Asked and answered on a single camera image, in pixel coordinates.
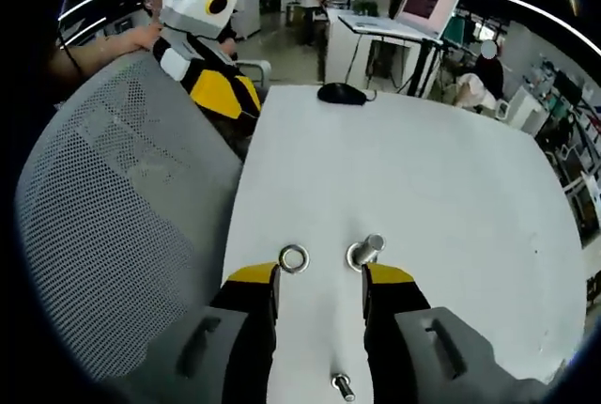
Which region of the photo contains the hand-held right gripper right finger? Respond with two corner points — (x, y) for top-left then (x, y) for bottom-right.
(360, 262), (558, 404)

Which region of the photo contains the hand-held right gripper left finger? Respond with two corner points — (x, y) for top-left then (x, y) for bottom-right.
(140, 261), (282, 404)

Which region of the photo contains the large steel hex bolt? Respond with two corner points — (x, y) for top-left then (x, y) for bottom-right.
(354, 233), (387, 267)

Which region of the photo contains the grey chair armrest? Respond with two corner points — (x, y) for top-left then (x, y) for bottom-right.
(232, 59), (272, 93)

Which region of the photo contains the black computer mouse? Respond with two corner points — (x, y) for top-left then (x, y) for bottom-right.
(316, 83), (369, 105)

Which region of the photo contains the small steel bolt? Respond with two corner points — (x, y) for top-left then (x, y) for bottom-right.
(331, 372), (357, 400)

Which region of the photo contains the white laptop stand table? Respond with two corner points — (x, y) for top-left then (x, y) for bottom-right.
(323, 8), (447, 95)

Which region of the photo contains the grey mesh office chair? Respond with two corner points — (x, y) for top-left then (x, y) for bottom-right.
(13, 51), (257, 384)

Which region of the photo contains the laptop with pink screen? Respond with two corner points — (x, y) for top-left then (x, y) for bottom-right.
(337, 0), (470, 41)

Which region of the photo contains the teal chair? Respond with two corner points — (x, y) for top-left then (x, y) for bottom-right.
(443, 13), (478, 46)

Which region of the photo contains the white cabinet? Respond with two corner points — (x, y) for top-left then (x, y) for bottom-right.
(509, 86), (550, 137)

